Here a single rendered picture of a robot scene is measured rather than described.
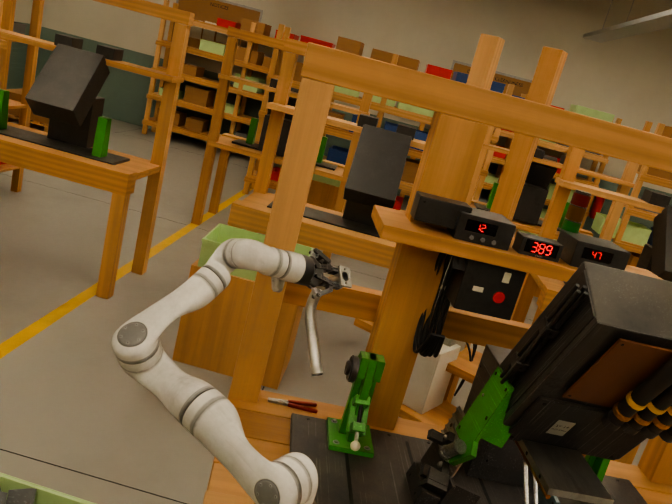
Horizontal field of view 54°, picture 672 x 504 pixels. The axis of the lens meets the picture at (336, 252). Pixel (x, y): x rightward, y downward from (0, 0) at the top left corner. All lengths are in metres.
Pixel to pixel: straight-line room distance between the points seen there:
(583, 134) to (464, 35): 9.71
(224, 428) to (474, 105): 1.09
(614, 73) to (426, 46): 3.09
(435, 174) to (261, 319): 0.65
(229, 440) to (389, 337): 0.86
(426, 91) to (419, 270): 0.50
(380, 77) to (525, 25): 9.99
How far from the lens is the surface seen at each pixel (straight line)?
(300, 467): 1.23
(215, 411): 1.27
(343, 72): 1.80
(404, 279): 1.92
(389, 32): 11.60
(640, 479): 2.49
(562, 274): 1.90
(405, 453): 2.00
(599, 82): 11.97
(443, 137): 1.85
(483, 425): 1.73
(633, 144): 2.03
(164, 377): 1.39
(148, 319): 1.39
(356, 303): 2.03
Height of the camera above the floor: 1.90
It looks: 15 degrees down
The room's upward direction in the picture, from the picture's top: 15 degrees clockwise
